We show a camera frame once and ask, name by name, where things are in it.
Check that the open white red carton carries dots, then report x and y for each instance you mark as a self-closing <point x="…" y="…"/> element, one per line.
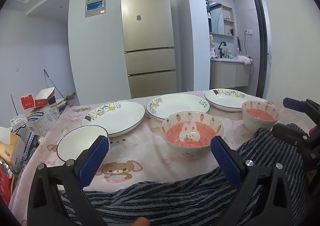
<point x="43" y="97"/>

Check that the small red carton box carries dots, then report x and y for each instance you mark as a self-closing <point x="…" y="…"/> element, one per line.
<point x="27" y="102"/>

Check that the white printed package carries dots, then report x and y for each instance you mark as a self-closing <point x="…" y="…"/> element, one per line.
<point x="41" y="122"/>

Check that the plush doll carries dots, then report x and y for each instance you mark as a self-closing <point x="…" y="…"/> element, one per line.
<point x="212" y="45"/>

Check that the mirror cabinet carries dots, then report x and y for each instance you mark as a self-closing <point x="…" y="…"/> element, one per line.
<point x="216" y="17"/>

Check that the gold refrigerator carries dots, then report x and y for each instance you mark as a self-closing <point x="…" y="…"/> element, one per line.
<point x="147" y="40"/>

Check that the red bag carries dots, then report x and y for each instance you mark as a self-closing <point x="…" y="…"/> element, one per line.
<point x="6" y="183"/>

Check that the person's right hand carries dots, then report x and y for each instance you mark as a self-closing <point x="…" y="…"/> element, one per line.
<point x="314" y="131"/>

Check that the black door frame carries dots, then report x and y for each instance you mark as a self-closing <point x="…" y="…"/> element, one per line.
<point x="260" y="40"/>

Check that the wall socket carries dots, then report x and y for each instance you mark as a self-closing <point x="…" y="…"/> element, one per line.
<point x="247" y="31"/>

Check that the blue white strip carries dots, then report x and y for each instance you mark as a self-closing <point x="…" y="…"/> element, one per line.
<point x="28" y="144"/>

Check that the wall distribution panel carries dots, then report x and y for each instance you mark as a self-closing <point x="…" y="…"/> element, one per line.
<point x="95" y="2"/>

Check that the grey striped fuzzy garment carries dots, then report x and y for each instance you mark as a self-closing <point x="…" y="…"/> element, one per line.
<point x="162" y="203"/>

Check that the pink rabbit bowl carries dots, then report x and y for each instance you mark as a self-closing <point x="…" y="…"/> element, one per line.
<point x="190" y="132"/>

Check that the green toiletry bottle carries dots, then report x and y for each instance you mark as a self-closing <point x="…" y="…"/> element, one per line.
<point x="228" y="53"/>

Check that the bottle with black cap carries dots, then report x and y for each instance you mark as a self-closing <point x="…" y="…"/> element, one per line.
<point x="53" y="107"/>

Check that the small white box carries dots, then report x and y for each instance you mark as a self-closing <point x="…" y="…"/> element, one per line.
<point x="18" y="123"/>

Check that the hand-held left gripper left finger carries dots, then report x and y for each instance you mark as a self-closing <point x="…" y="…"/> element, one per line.
<point x="96" y="158"/>

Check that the thin stick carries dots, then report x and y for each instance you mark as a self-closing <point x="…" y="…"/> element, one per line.
<point x="12" y="104"/>

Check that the white bowl with black rim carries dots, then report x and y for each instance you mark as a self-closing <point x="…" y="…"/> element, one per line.
<point x="75" y="143"/>

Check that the small pink carrot bowl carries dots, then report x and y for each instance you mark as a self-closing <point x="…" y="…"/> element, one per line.
<point x="260" y="116"/>

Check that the yellow paper bag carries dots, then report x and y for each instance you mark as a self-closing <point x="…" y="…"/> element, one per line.
<point x="10" y="151"/>

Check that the wall shelf niche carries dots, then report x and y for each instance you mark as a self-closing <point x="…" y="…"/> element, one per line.
<point x="228" y="20"/>

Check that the white cartoon-print plate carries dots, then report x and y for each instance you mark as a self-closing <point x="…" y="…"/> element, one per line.
<point x="225" y="102"/>
<point x="175" y="104"/>
<point x="120" y="118"/>

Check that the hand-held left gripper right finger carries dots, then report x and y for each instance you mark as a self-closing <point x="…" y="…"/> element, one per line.
<point x="225" y="163"/>

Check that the black faucet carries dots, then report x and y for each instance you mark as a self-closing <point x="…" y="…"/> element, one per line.
<point x="220" y="49"/>

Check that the pink printed tablecloth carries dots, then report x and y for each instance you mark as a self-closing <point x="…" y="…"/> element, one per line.
<point x="140" y="146"/>

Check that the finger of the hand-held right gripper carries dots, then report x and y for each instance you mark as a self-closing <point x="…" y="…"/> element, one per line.
<point x="293" y="104"/>
<point x="287" y="133"/>

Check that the person's left hand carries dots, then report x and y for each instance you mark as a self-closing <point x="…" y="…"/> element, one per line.
<point x="140" y="222"/>

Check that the beige vanity cabinet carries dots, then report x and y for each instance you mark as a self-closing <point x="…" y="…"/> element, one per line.
<point x="227" y="73"/>

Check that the pink cloth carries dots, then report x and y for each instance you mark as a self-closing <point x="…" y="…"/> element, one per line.
<point x="245" y="59"/>

